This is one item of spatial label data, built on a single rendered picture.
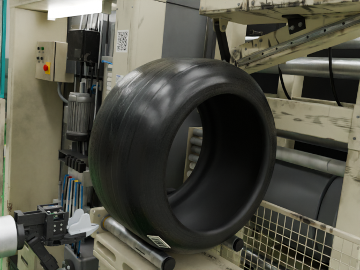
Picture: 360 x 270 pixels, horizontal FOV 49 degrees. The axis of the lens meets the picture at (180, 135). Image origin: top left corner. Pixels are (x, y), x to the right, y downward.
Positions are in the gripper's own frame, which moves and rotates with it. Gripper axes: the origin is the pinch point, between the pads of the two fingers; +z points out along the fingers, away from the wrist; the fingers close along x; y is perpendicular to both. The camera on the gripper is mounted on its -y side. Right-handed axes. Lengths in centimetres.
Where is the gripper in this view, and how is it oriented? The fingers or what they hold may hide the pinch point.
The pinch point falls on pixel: (93, 229)
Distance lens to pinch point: 108.1
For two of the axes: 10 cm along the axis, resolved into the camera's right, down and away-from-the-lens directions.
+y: 1.0, -9.8, -1.5
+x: -6.2, -1.8, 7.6
